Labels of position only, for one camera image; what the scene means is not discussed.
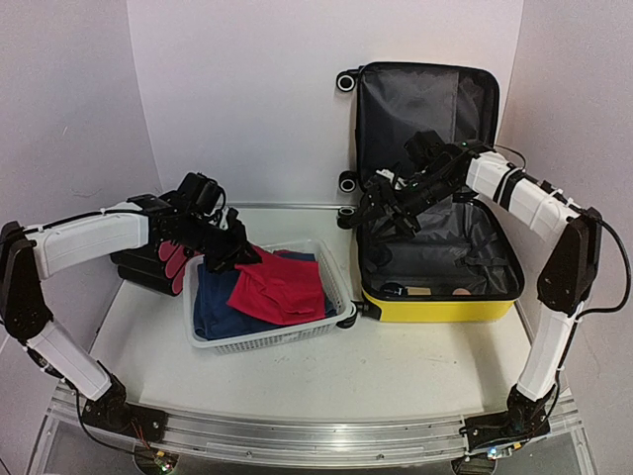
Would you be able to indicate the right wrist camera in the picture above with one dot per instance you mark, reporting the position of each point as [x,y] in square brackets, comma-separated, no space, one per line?
[393,177]

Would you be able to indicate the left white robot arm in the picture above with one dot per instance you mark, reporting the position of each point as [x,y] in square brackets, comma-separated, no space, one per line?
[189,216]

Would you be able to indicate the black round compact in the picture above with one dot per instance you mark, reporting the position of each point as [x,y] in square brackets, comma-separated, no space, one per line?
[394,289]

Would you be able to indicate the white plastic basket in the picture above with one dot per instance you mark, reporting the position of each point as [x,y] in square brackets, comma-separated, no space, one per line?
[334,288]

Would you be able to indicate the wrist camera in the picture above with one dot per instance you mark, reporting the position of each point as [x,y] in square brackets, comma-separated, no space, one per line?
[230,219]
[393,177]

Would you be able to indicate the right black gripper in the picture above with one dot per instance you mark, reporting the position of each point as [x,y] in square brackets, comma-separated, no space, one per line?
[380,196]

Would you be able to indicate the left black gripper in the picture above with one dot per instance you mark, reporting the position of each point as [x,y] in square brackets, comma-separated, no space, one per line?
[237,243]

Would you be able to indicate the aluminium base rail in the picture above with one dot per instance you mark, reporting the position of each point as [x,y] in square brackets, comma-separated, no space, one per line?
[316,444]

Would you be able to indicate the blue garment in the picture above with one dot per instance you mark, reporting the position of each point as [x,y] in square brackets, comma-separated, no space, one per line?
[216,319]

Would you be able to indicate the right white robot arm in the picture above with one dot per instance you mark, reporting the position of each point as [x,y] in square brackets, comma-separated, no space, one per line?
[573,234]

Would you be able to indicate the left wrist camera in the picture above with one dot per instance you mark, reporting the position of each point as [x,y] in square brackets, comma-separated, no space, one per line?
[230,219]

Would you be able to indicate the yellow Pikachu suitcase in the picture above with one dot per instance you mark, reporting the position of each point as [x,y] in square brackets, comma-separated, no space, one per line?
[461,244]

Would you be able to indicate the round pink powder puff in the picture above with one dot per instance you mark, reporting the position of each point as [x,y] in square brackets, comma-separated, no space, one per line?
[462,292]

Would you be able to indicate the red garment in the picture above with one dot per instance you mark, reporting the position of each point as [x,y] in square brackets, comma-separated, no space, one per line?
[279,289]

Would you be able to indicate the black pink drawer organizer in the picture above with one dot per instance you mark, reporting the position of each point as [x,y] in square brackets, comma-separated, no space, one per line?
[157,266]

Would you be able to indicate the square tan makeup compact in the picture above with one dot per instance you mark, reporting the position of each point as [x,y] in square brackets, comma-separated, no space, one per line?
[418,291]

